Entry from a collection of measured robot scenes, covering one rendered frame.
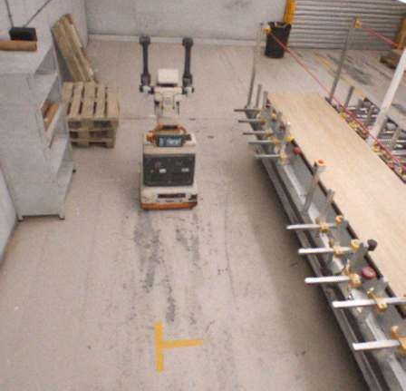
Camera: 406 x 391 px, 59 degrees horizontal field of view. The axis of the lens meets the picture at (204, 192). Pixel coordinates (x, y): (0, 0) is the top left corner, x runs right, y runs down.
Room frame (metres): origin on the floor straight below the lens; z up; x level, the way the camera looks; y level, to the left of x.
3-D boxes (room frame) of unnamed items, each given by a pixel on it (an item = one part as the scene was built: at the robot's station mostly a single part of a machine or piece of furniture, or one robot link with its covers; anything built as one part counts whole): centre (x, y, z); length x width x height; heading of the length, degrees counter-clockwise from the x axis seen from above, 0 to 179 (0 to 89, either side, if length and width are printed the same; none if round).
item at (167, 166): (3.23, 0.41, 0.59); 0.55 x 0.34 x 0.83; 101
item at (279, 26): (8.98, -1.36, 0.36); 0.59 x 0.58 x 0.73; 11
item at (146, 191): (3.32, 0.43, 0.16); 0.67 x 0.64 x 0.25; 11
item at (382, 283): (1.36, -1.06, 0.87); 0.04 x 0.04 x 0.48; 11
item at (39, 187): (3.11, 1.74, 0.78); 0.90 x 0.45 x 1.55; 11
